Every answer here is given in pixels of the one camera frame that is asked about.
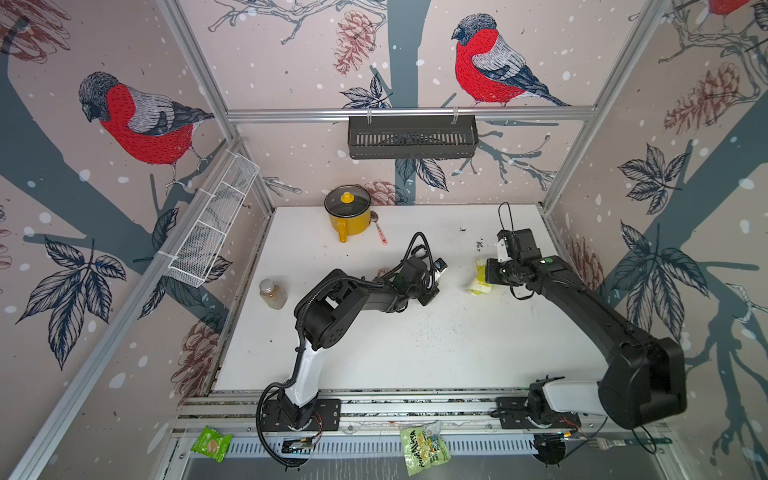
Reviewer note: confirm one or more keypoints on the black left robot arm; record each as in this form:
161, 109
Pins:
324, 316

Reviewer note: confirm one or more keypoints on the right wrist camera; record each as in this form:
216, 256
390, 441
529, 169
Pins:
518, 246

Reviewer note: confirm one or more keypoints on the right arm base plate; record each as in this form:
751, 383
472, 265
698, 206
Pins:
523, 413

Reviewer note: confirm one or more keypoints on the pink handled spoon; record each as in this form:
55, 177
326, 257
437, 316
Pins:
375, 220

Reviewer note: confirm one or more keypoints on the black hanging wire basket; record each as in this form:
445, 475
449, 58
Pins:
412, 137

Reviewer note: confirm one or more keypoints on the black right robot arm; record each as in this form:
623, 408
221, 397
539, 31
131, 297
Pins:
645, 377

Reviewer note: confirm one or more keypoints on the small glass spice jar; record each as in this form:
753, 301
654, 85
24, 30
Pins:
272, 293

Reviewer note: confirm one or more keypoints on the white mesh wall shelf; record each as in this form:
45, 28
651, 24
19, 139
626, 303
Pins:
213, 212

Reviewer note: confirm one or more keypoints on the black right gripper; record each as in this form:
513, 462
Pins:
491, 271

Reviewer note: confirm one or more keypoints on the green snack packet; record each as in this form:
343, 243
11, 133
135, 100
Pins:
212, 444

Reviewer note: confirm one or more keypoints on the green white snack bag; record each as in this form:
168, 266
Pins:
423, 447

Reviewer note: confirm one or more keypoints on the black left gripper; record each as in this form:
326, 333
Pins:
431, 294

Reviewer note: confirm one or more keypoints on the yellow-green white towel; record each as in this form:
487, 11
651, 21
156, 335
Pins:
479, 286

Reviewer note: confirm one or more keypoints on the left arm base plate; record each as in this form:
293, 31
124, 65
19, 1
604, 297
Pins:
283, 416

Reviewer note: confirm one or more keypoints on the yellow pot with lid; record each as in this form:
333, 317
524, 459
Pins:
349, 210

